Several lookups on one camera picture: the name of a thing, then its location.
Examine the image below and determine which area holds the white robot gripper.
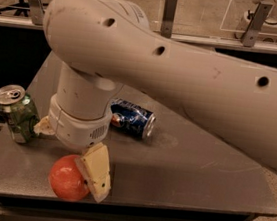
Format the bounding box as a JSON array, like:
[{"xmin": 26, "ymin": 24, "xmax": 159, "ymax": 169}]
[{"xmin": 33, "ymin": 95, "xmax": 112, "ymax": 203}]

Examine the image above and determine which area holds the red apple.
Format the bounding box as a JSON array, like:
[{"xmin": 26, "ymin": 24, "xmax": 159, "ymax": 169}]
[{"xmin": 48, "ymin": 154, "xmax": 89, "ymax": 202}]

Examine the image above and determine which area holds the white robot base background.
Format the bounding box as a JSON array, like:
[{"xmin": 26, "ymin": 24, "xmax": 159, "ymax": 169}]
[{"xmin": 234, "ymin": 0, "xmax": 277, "ymax": 43}]

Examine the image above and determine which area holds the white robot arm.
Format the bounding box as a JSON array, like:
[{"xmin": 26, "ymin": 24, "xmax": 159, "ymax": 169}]
[{"xmin": 37, "ymin": 0, "xmax": 277, "ymax": 202}]

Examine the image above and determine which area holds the green soda can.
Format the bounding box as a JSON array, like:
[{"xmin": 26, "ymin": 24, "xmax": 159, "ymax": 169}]
[{"xmin": 0, "ymin": 84, "xmax": 39, "ymax": 144}]

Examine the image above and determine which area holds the blue Pepsi can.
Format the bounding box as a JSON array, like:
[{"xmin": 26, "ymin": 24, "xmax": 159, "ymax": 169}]
[{"xmin": 111, "ymin": 98, "xmax": 156, "ymax": 140}]

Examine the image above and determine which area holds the middle metal bracket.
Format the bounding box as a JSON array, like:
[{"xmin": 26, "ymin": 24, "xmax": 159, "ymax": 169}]
[{"xmin": 160, "ymin": 0, "xmax": 178, "ymax": 39}]

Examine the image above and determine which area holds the right metal bracket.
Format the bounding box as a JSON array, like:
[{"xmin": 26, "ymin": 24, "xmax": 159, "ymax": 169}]
[{"xmin": 241, "ymin": 1, "xmax": 272, "ymax": 48}]

